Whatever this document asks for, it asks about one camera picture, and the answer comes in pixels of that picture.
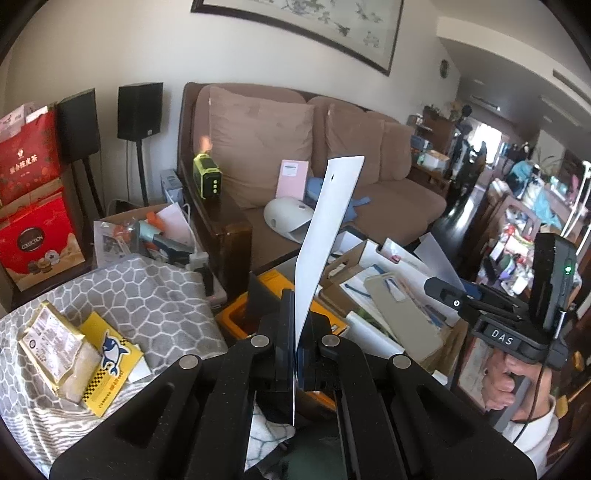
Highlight red-bordered printed sheet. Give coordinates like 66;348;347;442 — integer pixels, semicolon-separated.
455;323;490;407

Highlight grey patterned blanket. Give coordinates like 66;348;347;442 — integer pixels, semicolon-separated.
0;256;296;476

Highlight black speaker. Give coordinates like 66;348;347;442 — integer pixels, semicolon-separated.
117;82;164;140
56;89;101;163

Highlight white paper bag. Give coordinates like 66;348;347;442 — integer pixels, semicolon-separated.
156;203;197;252

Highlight clear phone case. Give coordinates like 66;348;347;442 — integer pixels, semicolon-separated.
364;272;445;363

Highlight red gift box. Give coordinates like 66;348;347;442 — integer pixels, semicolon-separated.
0;196;93;291

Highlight brown sofa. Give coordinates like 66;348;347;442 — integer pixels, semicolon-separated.
177;82;448;296

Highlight brown sofa cushion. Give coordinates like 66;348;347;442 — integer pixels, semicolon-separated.
324;104;386;181
209;86;315;208
381;121;415;178

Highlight wooden shelf cabinet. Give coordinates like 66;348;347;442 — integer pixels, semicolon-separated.
409;105;458;195

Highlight person's right forearm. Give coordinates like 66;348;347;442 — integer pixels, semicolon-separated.
501;394;561;462

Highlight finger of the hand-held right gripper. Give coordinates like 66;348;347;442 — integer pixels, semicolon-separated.
422;276;488;320

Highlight white cardboard box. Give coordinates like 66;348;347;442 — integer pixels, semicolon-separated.
321;240;472;384

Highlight pink white carton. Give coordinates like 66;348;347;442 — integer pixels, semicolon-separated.
0;104;26;139

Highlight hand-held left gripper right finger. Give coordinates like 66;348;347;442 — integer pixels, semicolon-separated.
295;318;539;480

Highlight person's right hand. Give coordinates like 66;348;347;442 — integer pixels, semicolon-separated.
480;352;518;414

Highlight lime green portable speaker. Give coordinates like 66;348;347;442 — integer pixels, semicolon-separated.
193;152;225;200

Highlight teal hand tool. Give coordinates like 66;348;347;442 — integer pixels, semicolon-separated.
136;212;195;266

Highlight brown open carton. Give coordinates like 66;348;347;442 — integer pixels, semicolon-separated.
93;203;204;278

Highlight clear plastic packet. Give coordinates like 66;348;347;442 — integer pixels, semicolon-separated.
93;219;139;266

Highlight person's leg green pants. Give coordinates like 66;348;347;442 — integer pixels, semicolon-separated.
259;406;345;480

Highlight cluttered wooden table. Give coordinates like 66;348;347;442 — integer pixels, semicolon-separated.
480;152;591;296

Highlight framed ink painting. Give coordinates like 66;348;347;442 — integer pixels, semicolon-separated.
191;0;406;77

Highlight pink booklet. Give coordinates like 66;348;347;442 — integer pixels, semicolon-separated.
276;160;310;200

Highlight red gift bag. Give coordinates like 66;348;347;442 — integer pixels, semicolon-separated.
0;104;63;208

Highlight white card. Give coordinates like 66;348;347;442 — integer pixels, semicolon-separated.
291;156;366;425

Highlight white bag red print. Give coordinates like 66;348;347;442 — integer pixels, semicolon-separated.
379;237;432;273

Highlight white dome lamp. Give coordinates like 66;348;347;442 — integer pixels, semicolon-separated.
263;196;315;243

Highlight gold tissue pack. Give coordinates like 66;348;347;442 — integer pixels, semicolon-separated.
18;301;102;404

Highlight blue whale paper tag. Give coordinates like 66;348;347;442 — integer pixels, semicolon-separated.
99;333;132;377

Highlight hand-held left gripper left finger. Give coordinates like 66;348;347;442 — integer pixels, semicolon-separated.
48;288;295;480

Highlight yellow checkered card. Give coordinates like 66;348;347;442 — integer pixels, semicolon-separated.
78;311;145;418

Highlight orange WD box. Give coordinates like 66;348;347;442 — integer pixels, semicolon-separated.
247;258;324;333

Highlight blue massager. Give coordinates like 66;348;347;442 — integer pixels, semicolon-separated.
305;178;372;222

